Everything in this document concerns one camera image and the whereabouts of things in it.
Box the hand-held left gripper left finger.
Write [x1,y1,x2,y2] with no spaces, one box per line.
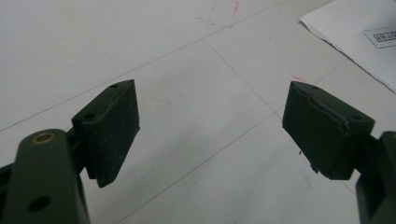
[71,78,141,189]

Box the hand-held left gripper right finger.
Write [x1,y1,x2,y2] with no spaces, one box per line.
[282,80,375,181]

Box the white paper sheet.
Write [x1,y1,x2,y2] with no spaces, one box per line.
[299,0,396,94]

